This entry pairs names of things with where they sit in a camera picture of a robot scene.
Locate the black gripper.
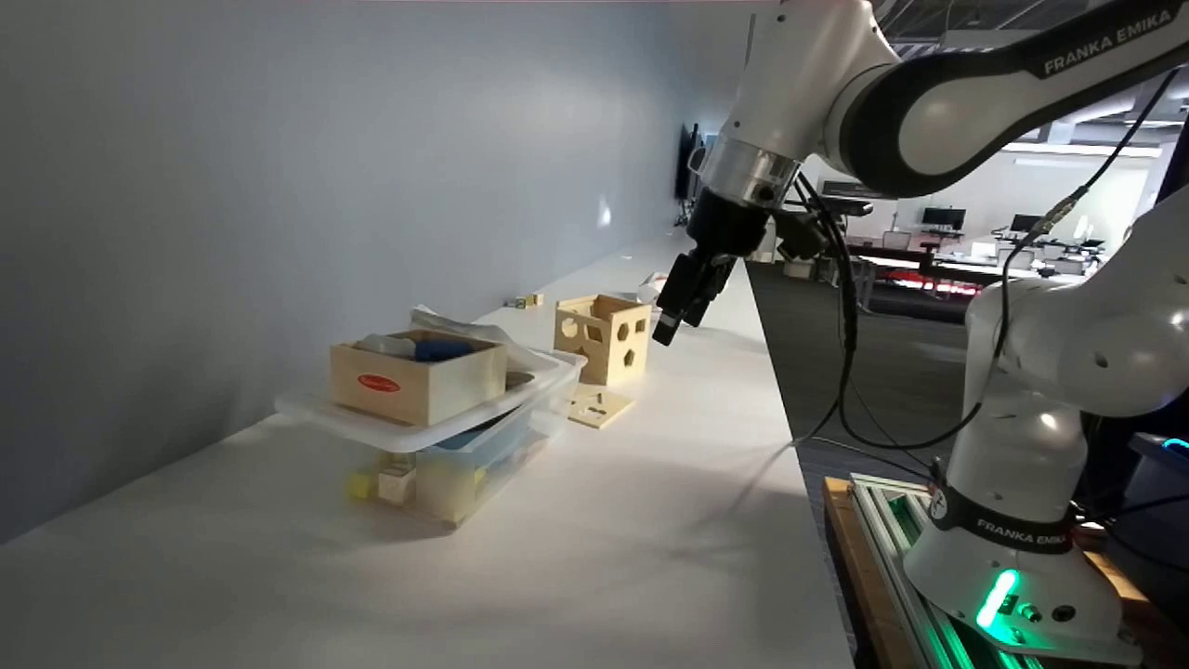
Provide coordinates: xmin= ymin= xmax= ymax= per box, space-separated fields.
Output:
xmin=651 ymin=182 xmax=780 ymax=349

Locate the wooden shape sorter cube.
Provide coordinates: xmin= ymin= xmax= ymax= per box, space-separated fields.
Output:
xmin=551 ymin=290 xmax=654 ymax=391

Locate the flat wooden sorter lid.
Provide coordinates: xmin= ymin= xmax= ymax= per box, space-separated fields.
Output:
xmin=565 ymin=381 xmax=638 ymax=436

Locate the white plastic bin lid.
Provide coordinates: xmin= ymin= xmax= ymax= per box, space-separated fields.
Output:
xmin=272 ymin=323 xmax=587 ymax=458

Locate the background workbench with equipment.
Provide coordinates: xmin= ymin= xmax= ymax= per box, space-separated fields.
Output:
xmin=815 ymin=219 xmax=1118 ymax=312

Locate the crumpled clear plastic bag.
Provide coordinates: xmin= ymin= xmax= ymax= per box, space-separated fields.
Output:
xmin=404 ymin=306 xmax=513 ymax=354

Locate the background computer monitor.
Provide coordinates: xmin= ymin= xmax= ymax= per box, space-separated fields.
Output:
xmin=919 ymin=203 xmax=971 ymax=239

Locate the small cardboard box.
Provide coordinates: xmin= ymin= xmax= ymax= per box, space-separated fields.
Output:
xmin=326 ymin=328 xmax=513 ymax=431

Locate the clear plastic bin of blocks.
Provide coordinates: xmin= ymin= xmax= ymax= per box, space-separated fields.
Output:
xmin=345 ymin=400 xmax=556 ymax=530

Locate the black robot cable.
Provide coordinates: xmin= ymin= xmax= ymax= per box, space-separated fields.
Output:
xmin=790 ymin=66 xmax=1181 ymax=458

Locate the robot base mounting frame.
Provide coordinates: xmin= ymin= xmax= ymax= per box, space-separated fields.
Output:
xmin=821 ymin=471 xmax=1189 ymax=669

